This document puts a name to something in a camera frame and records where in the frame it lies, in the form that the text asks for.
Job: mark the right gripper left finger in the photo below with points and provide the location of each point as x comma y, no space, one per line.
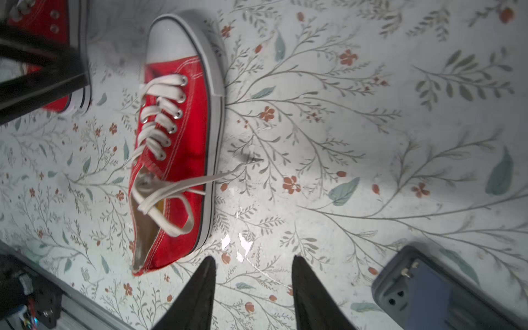
193,308

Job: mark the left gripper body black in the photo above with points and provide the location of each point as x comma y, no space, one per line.
62,72

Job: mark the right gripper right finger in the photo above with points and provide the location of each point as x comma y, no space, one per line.
314,307

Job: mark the red canvas sneaker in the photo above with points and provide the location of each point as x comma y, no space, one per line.
174,164
64,22

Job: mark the grey rectangular box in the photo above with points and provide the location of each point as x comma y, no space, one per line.
417,292

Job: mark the aluminium mounting rail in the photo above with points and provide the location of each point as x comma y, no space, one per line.
78,311

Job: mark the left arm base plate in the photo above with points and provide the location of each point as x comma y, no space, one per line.
35,301

